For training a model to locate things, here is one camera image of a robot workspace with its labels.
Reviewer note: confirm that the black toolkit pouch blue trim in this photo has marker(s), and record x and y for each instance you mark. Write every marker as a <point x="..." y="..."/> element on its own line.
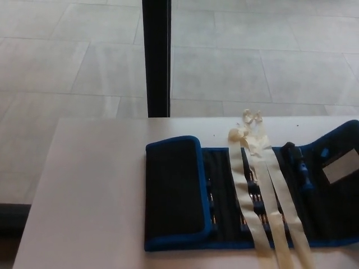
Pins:
<point x="174" y="185"/>

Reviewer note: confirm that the beige masking tape strip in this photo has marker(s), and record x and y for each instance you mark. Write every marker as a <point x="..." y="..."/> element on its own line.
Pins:
<point x="263" y="176"/>
<point x="283" y="190"/>
<point x="238" y="171"/>

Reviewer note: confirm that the small blue plastic piece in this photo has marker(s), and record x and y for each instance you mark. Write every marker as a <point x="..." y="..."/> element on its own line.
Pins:
<point x="325" y="153"/>

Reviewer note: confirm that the white label card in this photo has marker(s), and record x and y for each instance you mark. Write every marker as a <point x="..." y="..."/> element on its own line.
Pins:
<point x="342" y="168"/>

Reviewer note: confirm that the black vertical post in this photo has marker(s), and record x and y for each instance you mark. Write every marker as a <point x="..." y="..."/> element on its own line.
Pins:
<point x="156" y="56"/>

